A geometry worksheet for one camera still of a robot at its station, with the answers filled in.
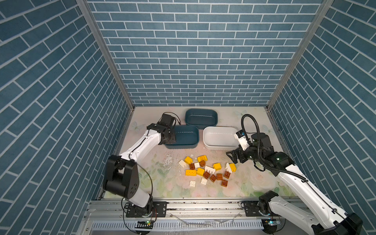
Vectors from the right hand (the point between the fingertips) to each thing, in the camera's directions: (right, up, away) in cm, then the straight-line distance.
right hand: (232, 147), depth 77 cm
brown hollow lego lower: (-9, -19, +7) cm, 23 cm away
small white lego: (-19, -13, +12) cm, 26 cm away
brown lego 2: (-15, -12, +12) cm, 23 cm away
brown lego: (-22, -14, +12) cm, 28 cm away
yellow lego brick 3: (-6, -13, +10) cm, 18 cm away
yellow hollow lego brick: (-15, -9, +15) cm, 23 cm away
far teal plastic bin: (-14, +16, +37) cm, 43 cm away
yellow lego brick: (-24, -10, +13) cm, 29 cm away
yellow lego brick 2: (-17, -16, +9) cm, 25 cm away
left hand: (-35, +3, +12) cm, 37 cm away
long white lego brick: (-11, -14, +8) cm, 20 cm away
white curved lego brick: (0, -14, +9) cm, 17 cm away
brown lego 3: (-1, -17, +8) cm, 19 cm away
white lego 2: (-15, -20, +6) cm, 26 cm away
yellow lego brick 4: (+3, -14, +10) cm, 17 cm away
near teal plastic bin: (-25, +3, +21) cm, 32 cm away
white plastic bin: (-2, +2, +26) cm, 26 cm away
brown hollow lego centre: (-13, -18, +8) cm, 23 cm away
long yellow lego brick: (-22, -17, +10) cm, 30 cm away
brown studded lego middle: (-6, -18, +7) cm, 20 cm away
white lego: (-21, -21, +6) cm, 31 cm away
